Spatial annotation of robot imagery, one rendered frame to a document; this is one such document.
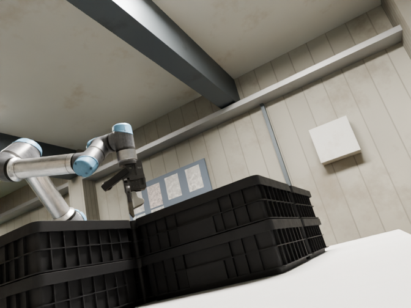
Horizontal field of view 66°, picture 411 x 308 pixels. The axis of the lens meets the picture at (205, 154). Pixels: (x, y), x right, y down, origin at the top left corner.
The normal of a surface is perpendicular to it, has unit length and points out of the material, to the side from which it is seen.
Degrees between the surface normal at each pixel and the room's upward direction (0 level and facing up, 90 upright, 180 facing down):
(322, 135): 90
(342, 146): 90
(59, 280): 90
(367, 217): 90
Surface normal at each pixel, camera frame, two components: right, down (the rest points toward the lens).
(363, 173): -0.48, -0.18
